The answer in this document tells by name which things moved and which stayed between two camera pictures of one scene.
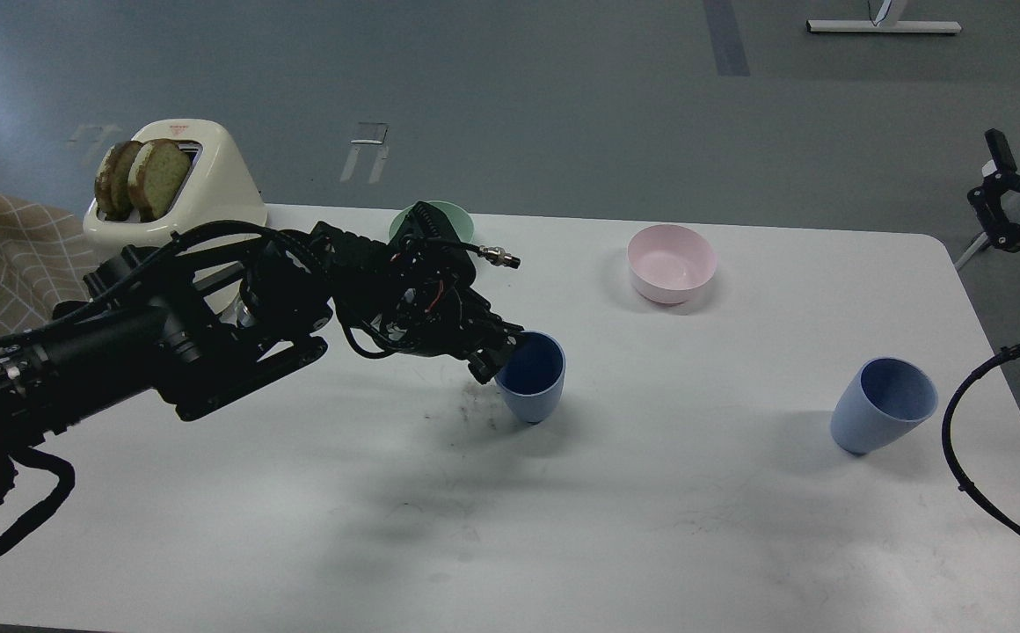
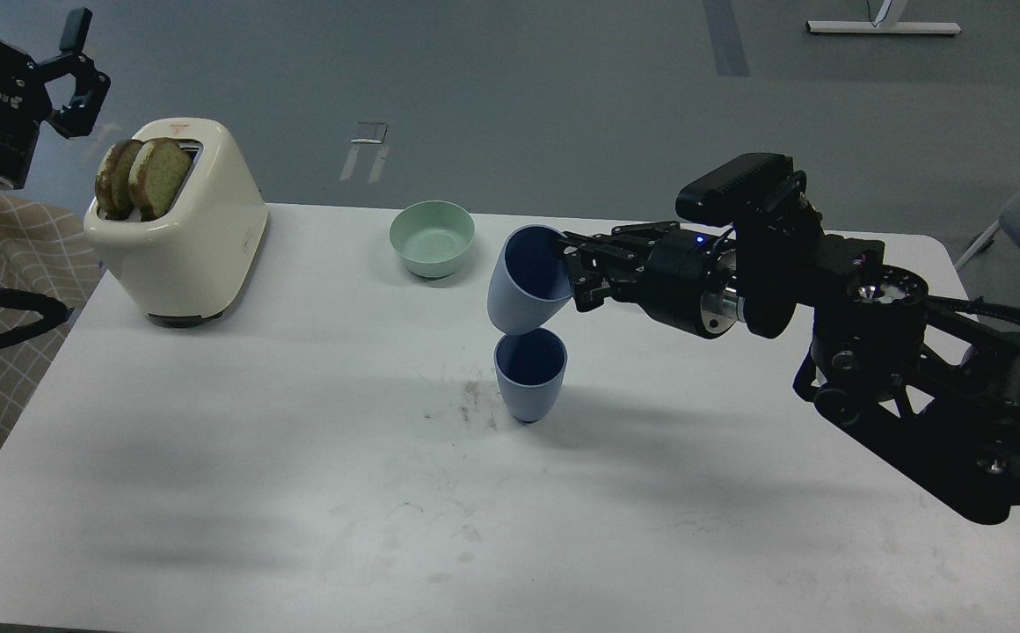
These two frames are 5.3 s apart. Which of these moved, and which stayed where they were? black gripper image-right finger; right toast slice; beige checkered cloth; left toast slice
Moved: black gripper image-right finger; beige checkered cloth
Stayed: left toast slice; right toast slice
